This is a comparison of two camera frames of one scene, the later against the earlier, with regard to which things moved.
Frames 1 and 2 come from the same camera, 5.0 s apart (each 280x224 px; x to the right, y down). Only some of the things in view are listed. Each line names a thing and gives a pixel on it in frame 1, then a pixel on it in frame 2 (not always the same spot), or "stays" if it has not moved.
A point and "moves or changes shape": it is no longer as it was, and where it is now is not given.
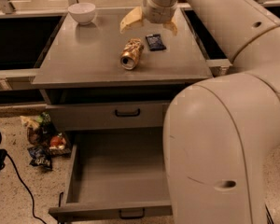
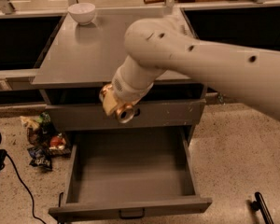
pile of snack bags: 43,140 stays
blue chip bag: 41,157 stays
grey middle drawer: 92,116 stays
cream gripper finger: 133,16 → 107,96
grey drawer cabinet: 97,77 stays
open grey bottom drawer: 117,172 stays
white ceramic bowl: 82,12 stays
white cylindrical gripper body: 160,15 → 125,90
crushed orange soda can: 132,53 moves or changes shape
